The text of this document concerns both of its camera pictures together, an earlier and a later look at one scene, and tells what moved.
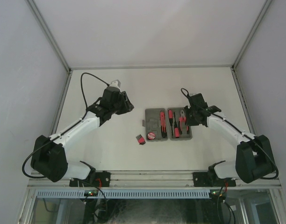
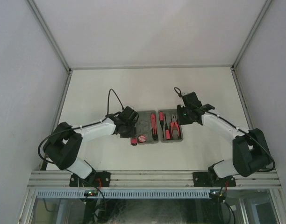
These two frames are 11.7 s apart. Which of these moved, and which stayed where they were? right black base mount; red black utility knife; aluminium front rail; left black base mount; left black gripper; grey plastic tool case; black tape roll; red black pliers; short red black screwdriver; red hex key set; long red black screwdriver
Moved: black tape roll; grey plastic tool case; long red black screwdriver; red black utility knife; short red black screwdriver; left black gripper; red black pliers; red hex key set
Stayed: right black base mount; aluminium front rail; left black base mount
